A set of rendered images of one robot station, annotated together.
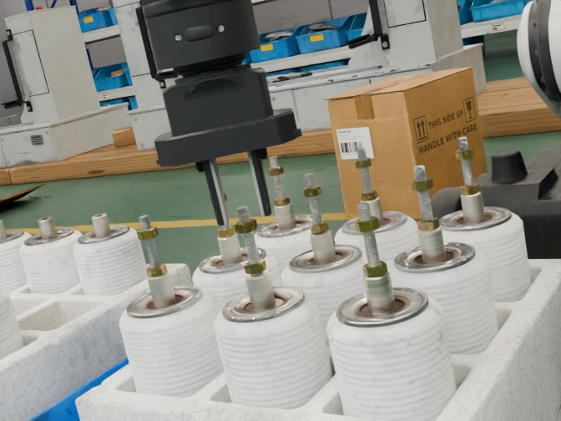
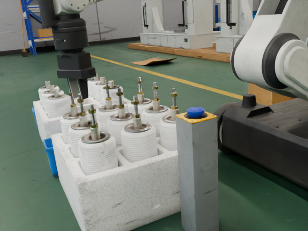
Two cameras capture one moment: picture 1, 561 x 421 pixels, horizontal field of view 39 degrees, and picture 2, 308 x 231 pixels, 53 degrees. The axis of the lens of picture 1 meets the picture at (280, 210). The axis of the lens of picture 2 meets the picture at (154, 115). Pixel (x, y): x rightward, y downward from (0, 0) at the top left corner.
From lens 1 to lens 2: 0.57 m
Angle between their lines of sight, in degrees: 29
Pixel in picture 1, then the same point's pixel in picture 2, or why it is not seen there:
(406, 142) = not seen: hidden behind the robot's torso
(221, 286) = (98, 115)
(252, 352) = (70, 137)
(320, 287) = (110, 125)
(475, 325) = (136, 153)
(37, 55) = (192, 8)
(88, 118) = (206, 35)
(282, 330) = (77, 134)
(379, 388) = (82, 160)
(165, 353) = (65, 130)
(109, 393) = (57, 135)
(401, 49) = not seen: outside the picture
